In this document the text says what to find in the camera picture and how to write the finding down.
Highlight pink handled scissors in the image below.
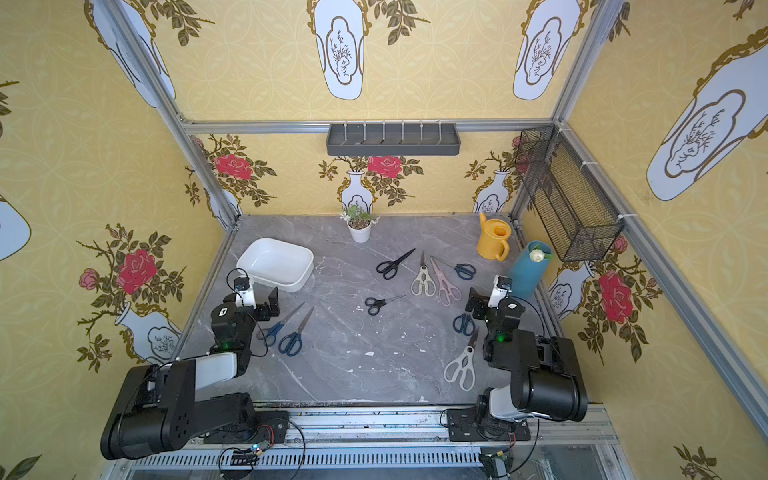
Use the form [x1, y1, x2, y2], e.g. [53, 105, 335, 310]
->
[429, 256, 462, 306]

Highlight dark blue handled scissors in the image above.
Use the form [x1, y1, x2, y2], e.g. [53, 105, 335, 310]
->
[278, 307, 314, 357]

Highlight white plastic storage box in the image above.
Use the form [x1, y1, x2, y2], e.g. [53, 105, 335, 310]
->
[237, 238, 314, 293]

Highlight cream kitchen shears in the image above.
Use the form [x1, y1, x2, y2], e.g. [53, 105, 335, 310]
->
[410, 251, 437, 297]

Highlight large black scissors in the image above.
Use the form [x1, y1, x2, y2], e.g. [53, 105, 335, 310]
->
[376, 248, 415, 280]

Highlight small black scissors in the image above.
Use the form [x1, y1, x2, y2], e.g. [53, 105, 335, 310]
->
[365, 295, 403, 316]

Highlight small blue thin scissors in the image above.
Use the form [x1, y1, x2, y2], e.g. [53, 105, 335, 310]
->
[434, 257, 477, 281]

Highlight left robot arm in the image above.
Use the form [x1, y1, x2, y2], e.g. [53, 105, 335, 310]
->
[100, 288, 288, 460]

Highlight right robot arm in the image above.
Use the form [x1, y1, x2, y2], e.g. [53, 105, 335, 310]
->
[465, 289, 589, 439]

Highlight teal bottle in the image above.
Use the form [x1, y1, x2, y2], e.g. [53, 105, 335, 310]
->
[508, 241, 553, 299]

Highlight yellow watering can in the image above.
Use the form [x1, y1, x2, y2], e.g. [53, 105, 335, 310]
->
[476, 213, 512, 262]

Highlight white kitchen shears front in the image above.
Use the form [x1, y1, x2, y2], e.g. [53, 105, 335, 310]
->
[443, 332, 478, 392]

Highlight small potted plant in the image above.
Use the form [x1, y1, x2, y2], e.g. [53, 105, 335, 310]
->
[341, 205, 379, 243]

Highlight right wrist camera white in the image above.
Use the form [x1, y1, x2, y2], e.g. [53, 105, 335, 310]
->
[488, 275, 513, 308]

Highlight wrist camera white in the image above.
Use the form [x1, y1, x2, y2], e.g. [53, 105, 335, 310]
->
[233, 276, 256, 307]
[488, 275, 513, 308]

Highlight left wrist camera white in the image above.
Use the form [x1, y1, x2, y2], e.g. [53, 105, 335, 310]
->
[233, 276, 256, 307]

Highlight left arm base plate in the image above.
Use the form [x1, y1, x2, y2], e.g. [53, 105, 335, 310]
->
[202, 410, 290, 445]

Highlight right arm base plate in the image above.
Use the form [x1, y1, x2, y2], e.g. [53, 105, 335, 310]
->
[441, 407, 531, 443]

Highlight black wire mesh basket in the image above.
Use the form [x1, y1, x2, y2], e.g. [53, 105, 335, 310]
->
[515, 126, 623, 262]

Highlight aluminium front rail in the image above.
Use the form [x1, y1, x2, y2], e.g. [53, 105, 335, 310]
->
[101, 404, 634, 479]

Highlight grey wall shelf rack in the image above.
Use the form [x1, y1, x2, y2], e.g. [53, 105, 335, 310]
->
[326, 121, 461, 157]

